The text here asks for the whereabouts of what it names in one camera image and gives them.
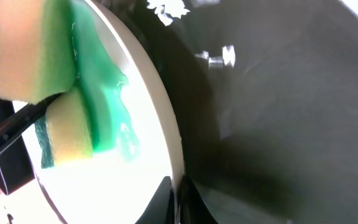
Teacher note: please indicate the white plate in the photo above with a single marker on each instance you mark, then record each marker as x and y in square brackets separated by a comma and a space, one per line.
[117, 184]

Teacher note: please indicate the yellow green sponge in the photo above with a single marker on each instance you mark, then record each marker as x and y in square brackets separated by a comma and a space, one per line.
[52, 48]

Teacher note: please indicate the large dark serving tray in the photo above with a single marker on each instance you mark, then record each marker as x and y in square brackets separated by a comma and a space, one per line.
[266, 99]

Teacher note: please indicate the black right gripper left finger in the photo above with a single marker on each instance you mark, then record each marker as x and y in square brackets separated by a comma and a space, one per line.
[161, 208]

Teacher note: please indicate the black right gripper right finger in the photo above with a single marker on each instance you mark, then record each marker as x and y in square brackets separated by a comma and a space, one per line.
[193, 210]

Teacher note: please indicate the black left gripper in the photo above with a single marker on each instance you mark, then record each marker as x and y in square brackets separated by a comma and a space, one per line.
[15, 167]

